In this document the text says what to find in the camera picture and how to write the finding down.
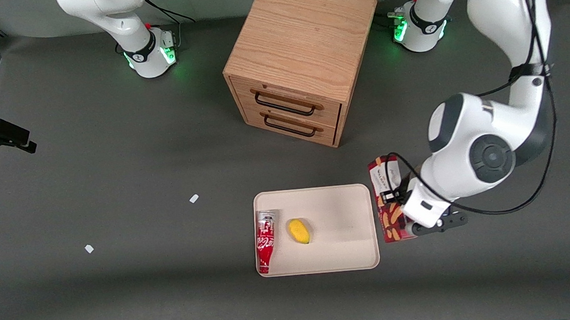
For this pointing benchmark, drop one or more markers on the yellow mango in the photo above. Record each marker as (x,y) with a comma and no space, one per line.
(298,231)

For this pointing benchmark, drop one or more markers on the wooden drawer cabinet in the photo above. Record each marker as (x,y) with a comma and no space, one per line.
(301,38)

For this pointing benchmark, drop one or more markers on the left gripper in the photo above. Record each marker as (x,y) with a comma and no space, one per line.
(400,190)

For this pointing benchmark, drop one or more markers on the white tape piece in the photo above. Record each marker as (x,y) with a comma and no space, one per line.
(89,249)
(194,198)

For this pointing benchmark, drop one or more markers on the beige plastic tray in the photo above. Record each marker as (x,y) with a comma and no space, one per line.
(340,226)

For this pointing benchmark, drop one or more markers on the wooden drawer front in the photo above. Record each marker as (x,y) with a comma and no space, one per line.
(329,110)
(328,134)

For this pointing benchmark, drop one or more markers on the red cola bottle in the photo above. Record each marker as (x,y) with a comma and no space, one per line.
(265,241)

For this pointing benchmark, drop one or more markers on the grey table mat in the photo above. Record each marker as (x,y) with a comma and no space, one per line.
(115,167)

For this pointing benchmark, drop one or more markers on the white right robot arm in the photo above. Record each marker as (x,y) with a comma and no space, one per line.
(125,25)

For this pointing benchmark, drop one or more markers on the red cookie box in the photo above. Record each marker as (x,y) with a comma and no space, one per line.
(390,225)

